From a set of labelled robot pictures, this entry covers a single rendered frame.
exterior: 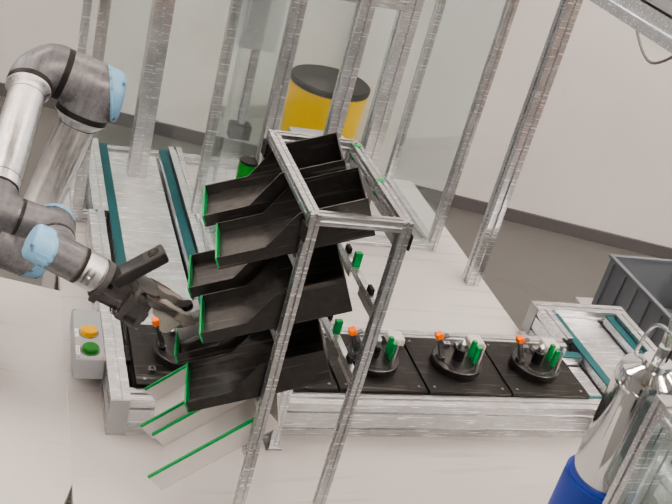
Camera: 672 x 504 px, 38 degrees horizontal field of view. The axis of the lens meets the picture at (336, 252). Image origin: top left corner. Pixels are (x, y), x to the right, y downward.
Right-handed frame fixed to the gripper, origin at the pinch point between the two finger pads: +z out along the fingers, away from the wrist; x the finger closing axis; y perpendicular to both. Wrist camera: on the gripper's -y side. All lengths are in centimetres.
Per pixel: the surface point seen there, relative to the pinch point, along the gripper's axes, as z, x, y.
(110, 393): 2.4, -13.1, 31.9
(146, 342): 9.9, -31.9, 25.7
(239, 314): 0.5, 17.5, -11.4
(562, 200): 293, -314, -47
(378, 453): 66, -7, 13
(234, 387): 8.5, 19.1, 1.7
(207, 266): -2.3, -1.8, -9.7
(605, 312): 144, -63, -40
